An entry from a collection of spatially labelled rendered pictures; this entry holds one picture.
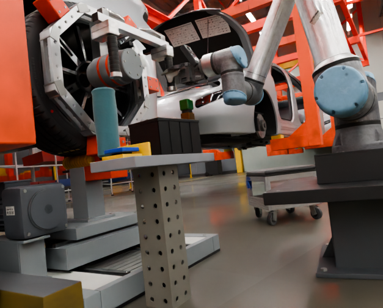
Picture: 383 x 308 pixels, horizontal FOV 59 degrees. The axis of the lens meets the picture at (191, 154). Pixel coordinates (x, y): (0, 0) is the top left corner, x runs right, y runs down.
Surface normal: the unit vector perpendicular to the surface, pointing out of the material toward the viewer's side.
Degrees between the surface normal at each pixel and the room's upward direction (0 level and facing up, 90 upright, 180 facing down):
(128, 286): 90
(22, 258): 90
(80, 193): 90
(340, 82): 93
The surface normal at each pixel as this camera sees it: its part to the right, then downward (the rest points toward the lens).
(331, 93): -0.56, 0.08
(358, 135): -0.44, -0.36
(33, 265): 0.84, -0.11
